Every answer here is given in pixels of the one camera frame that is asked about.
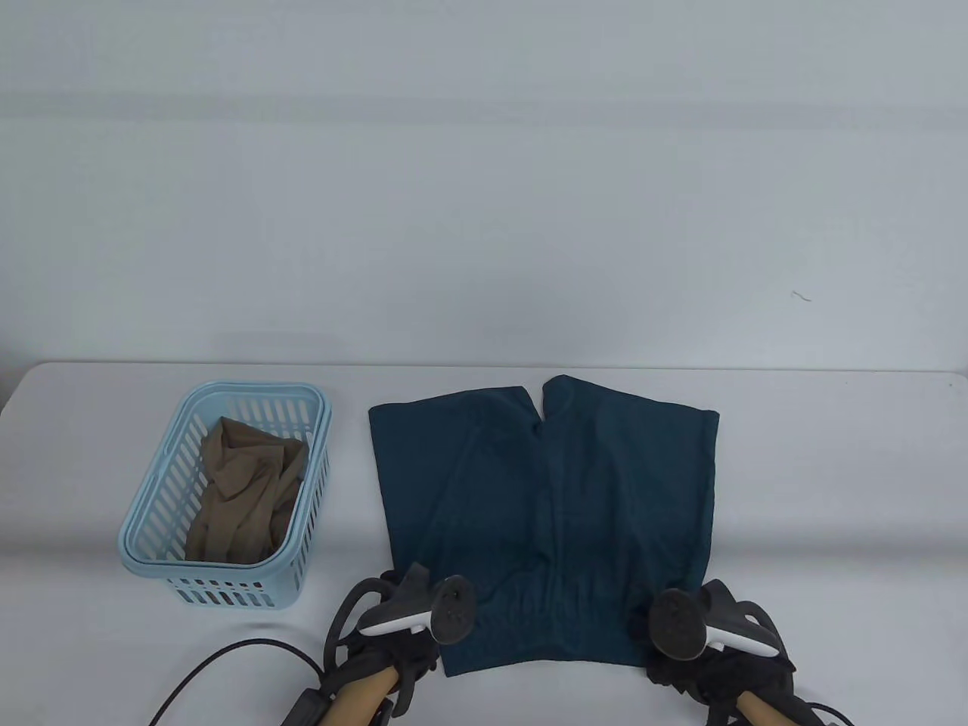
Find dark teal shorts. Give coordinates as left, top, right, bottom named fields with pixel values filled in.
left=368, top=374, right=721, bottom=678

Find black and white controller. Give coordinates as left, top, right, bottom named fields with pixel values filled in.
left=648, top=579, right=780, bottom=662
left=325, top=561, right=479, bottom=659

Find person's left forearm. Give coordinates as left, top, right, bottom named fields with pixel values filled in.
left=325, top=665, right=402, bottom=726

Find person's right forearm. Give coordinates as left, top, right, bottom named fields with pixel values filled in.
left=734, top=692, right=781, bottom=726

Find person's left hand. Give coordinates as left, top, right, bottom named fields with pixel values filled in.
left=333, top=571, right=443, bottom=715

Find person's right hand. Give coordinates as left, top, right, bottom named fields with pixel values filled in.
left=628, top=605, right=799, bottom=708

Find tan crumpled garment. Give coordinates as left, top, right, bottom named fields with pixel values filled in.
left=185, top=416, right=309, bottom=564

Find black forearm sensor box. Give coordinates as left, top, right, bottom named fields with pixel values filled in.
left=284, top=688, right=331, bottom=726

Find light blue plastic basket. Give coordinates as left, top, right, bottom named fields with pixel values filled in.
left=117, top=380, right=334, bottom=611

